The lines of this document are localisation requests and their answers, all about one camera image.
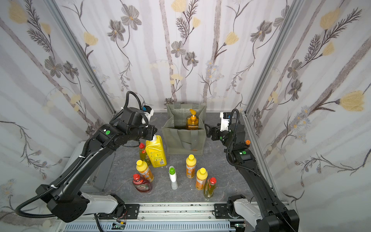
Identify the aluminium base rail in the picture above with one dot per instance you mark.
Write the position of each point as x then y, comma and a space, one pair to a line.
163, 217

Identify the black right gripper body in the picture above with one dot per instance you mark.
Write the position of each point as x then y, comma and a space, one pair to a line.
213, 133

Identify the orange bottle yellow cap left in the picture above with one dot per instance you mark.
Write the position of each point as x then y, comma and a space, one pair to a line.
143, 168

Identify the white bottle green cap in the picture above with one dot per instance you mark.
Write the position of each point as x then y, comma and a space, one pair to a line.
173, 178

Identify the red soap bottle red cap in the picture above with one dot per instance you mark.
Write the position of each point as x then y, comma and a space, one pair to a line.
141, 184

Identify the orange bottle yellow cap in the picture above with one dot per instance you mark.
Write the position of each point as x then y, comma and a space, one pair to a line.
201, 176
191, 166
143, 168

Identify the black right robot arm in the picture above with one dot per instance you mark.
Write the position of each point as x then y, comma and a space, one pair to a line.
255, 179

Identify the green fabric shopping bag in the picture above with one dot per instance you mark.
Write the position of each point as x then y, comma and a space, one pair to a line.
178, 139

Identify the orange bottle yellow cap right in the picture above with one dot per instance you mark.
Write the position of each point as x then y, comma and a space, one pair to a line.
201, 176

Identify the green bottle red cap front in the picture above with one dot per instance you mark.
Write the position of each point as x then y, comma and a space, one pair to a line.
210, 188

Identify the green bottle red cap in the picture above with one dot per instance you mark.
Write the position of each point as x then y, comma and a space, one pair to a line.
210, 188
143, 154

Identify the large yellow pump soap bottle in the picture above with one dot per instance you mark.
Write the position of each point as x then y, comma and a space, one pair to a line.
156, 152

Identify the orange bottle yellow cap middle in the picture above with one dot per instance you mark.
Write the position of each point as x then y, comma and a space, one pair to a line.
191, 166

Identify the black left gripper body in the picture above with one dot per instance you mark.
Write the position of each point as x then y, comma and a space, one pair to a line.
150, 131

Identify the small bottle orange cap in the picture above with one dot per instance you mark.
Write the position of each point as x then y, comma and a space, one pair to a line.
247, 142

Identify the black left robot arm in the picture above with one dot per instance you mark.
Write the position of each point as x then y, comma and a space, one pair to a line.
63, 197

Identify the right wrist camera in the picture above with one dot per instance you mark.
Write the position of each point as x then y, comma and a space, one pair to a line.
225, 121

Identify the green bottle red cap rear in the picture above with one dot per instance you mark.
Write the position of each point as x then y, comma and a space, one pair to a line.
143, 154

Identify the large orange pump soap bottle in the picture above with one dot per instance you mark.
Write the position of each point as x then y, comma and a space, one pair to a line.
192, 121

